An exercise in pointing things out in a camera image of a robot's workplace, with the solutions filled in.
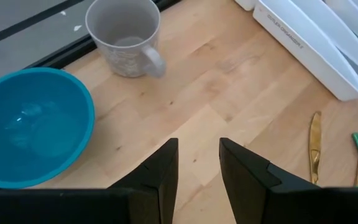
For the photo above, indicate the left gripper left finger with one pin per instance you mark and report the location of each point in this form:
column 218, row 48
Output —
column 157, row 186

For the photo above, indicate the grey patterned mug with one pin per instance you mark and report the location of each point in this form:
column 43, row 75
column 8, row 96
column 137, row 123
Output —
column 117, row 59

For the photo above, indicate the white cutlery organizer tray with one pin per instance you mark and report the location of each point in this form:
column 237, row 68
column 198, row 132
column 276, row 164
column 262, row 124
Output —
column 306, row 56

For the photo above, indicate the teal bowl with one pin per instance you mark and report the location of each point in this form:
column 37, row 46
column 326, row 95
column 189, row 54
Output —
column 36, row 124

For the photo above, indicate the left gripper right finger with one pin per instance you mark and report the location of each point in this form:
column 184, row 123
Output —
column 244, row 180

